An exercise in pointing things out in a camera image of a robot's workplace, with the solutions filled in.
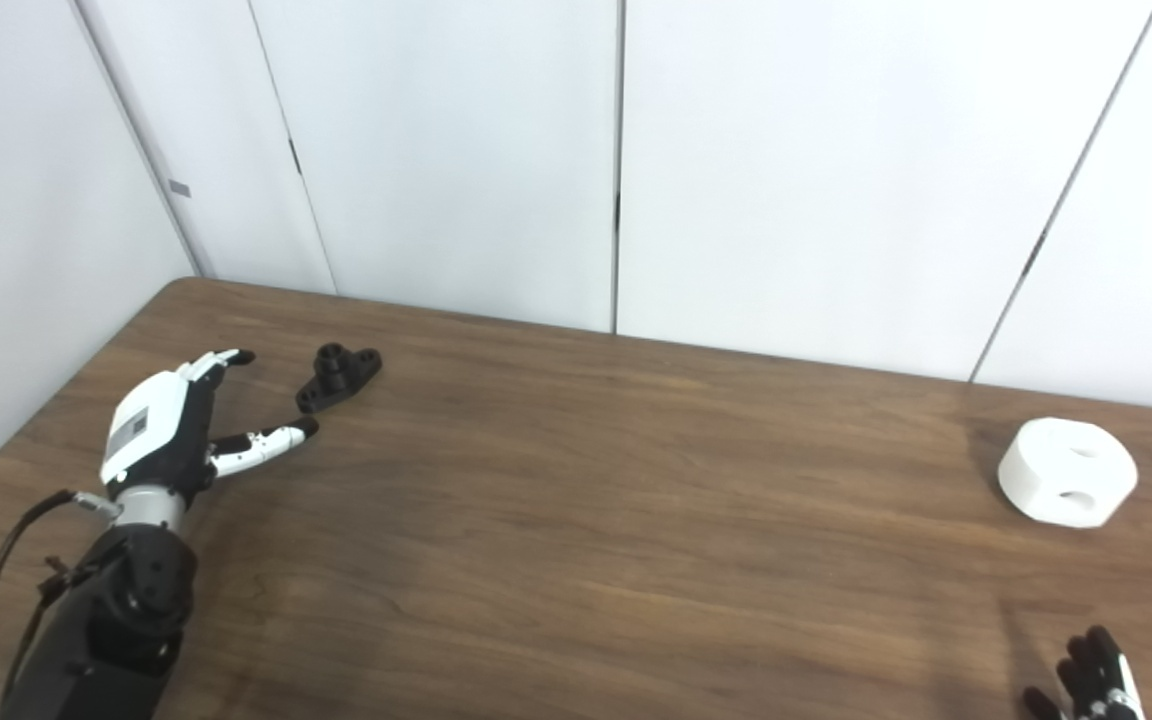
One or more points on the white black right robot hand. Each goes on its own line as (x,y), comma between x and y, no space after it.
(1096,690)

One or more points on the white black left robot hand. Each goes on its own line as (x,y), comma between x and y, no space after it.
(151,425)

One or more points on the black flanged holder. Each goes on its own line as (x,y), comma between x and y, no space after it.
(336,380)

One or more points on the round white piece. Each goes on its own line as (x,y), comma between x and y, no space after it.
(1056,475)

